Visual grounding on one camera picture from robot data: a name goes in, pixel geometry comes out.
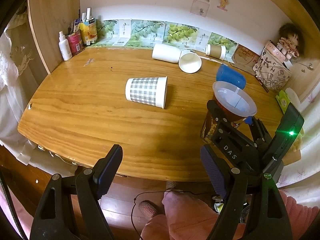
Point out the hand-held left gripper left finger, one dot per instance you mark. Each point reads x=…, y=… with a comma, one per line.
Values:
x=110, y=170

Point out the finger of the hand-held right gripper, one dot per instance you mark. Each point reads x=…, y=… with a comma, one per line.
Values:
x=260, y=130
x=215, y=112

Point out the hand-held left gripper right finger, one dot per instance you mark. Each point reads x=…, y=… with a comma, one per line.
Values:
x=214, y=172

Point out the clear plastic cup red print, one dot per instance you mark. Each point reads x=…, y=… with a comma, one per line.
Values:
x=235, y=97

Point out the grey checked paper cup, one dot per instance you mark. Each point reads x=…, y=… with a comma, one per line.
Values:
x=145, y=92

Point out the blue plastic cup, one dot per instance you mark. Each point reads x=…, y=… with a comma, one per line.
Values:
x=230, y=76

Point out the white paper cup black print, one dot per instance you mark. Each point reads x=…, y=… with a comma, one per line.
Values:
x=190, y=62

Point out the brown sleeve paper cup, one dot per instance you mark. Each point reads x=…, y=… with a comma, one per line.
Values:
x=217, y=51

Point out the plain white paper cup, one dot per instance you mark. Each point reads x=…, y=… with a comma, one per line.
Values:
x=165, y=52

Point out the floral white cloth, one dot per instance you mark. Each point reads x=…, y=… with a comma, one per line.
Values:
x=311, y=140

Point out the green tissue pack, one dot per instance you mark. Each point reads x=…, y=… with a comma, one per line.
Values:
x=283, y=101

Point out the dark brown pen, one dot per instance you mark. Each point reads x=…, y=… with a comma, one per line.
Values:
x=262, y=83

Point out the person's leg pink pants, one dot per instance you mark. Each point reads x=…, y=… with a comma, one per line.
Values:
x=185, y=217

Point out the knitted slipper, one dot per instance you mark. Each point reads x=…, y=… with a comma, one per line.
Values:
x=148, y=208

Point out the printed canvas tote bag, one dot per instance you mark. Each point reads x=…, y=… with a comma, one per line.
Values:
x=271, y=73

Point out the pink case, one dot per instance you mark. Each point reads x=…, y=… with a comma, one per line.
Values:
x=275, y=50

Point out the brown haired doll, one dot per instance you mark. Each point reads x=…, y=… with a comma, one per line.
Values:
x=290, y=42

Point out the pink drawing paper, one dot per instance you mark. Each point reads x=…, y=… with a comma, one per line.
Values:
x=200, y=7

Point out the green fruit print cardboard strip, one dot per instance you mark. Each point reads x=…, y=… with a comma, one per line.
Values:
x=140, y=30

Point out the white spray bottle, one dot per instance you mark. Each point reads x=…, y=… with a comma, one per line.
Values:
x=65, y=47

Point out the magenta can pen holder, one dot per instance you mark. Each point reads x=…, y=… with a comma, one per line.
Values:
x=75, y=42

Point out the white lace curtain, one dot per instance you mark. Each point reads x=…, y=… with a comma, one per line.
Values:
x=17, y=67

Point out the yellow carton pen holder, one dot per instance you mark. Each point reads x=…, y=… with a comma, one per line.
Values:
x=88, y=32

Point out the bundle of pens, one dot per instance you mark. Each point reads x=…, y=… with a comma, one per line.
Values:
x=74, y=25

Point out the wooden cabinet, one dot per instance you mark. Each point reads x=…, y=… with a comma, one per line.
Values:
x=55, y=17

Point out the yellow duck wall sticker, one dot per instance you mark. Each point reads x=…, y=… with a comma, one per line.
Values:
x=223, y=3

